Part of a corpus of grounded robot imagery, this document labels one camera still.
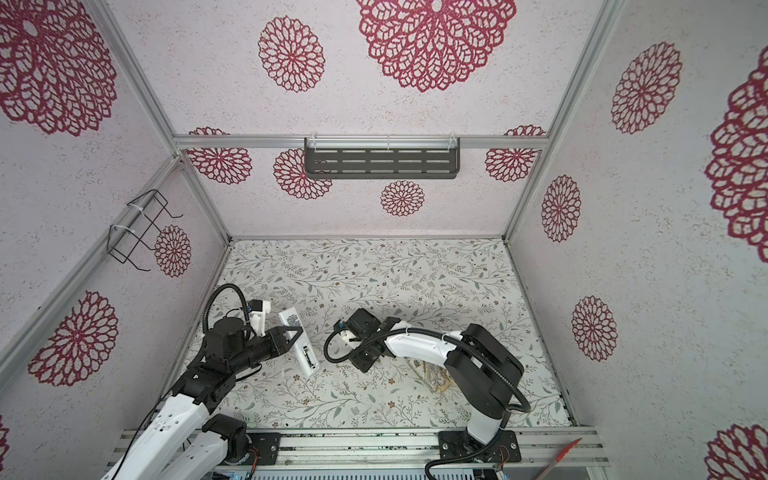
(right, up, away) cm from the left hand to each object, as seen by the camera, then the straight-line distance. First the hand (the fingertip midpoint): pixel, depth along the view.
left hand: (301, 335), depth 77 cm
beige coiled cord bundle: (+36, -13, +6) cm, 39 cm away
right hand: (+14, -8, +10) cm, 18 cm away
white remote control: (+1, -3, -1) cm, 4 cm away
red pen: (+66, -26, -6) cm, 71 cm away
